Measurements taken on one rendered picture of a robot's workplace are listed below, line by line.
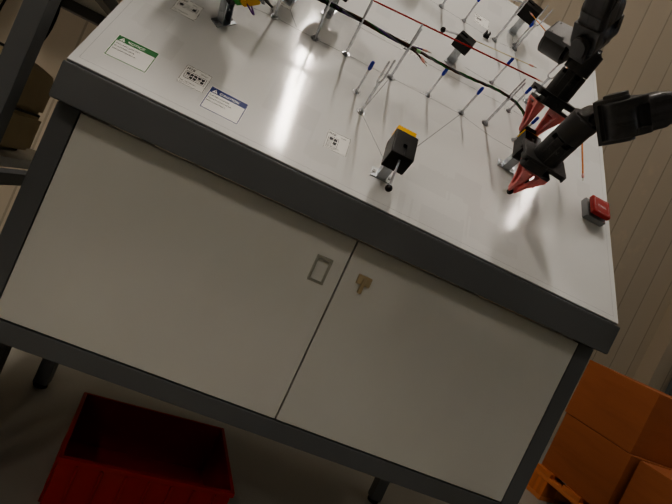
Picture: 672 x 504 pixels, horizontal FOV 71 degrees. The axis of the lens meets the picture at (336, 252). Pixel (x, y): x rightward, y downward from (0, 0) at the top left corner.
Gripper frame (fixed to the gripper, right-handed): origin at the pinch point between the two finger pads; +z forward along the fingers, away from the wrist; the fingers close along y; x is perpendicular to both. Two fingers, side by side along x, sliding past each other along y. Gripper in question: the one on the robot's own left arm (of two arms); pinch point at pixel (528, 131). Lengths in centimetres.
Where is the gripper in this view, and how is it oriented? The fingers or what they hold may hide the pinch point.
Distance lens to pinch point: 120.0
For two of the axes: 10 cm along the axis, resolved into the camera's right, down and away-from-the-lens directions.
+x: -1.0, 5.3, -8.4
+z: -4.7, 7.2, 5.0
